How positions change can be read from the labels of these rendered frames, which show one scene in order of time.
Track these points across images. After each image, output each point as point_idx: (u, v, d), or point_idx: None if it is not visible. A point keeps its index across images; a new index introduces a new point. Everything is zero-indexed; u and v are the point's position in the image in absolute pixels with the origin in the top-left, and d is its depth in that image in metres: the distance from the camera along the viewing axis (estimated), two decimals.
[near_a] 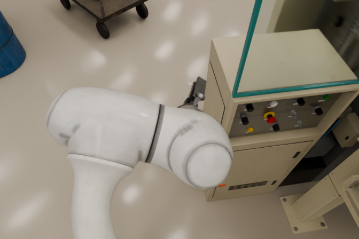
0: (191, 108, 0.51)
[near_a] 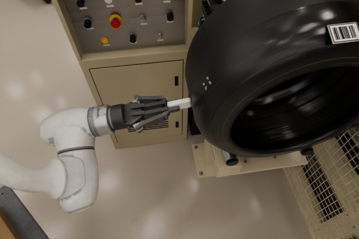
0: None
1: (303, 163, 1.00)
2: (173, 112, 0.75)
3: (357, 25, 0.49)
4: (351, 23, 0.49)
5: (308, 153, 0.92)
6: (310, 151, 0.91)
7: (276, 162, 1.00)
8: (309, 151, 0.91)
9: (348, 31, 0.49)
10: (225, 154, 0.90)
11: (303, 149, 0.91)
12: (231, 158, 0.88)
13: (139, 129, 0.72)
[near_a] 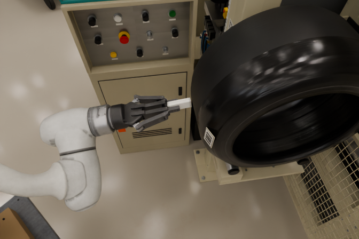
0: None
1: (300, 172, 1.07)
2: (173, 112, 0.75)
3: (207, 129, 0.72)
4: (205, 129, 0.73)
5: (304, 162, 0.99)
6: (305, 161, 0.98)
7: (274, 171, 1.07)
8: (304, 161, 0.98)
9: (208, 136, 0.73)
10: (226, 165, 0.98)
11: (298, 160, 0.99)
12: (231, 168, 0.96)
13: (139, 129, 0.72)
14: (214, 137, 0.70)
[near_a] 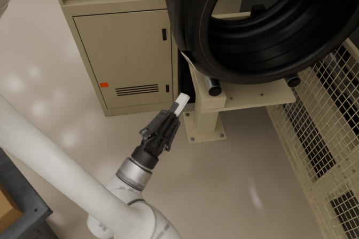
0: None
1: (291, 100, 0.96)
2: (173, 108, 0.73)
3: (181, 53, 0.72)
4: (182, 55, 0.73)
5: (295, 84, 0.88)
6: (297, 80, 0.87)
7: (263, 100, 0.96)
8: (296, 81, 0.87)
9: (187, 60, 0.73)
10: (209, 82, 0.86)
11: (290, 79, 0.87)
12: (215, 86, 0.84)
13: (142, 131, 0.69)
14: (187, 57, 0.70)
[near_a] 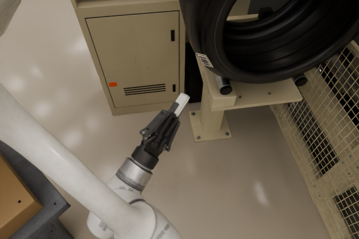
0: None
1: (298, 98, 1.00)
2: (173, 108, 0.73)
3: (197, 53, 0.76)
4: (197, 55, 0.77)
5: (302, 83, 0.92)
6: (304, 80, 0.91)
7: (271, 98, 1.00)
8: (303, 81, 0.91)
9: (203, 58, 0.77)
10: (220, 82, 0.90)
11: (298, 78, 0.91)
12: (226, 85, 0.88)
13: (142, 131, 0.69)
14: (205, 55, 0.74)
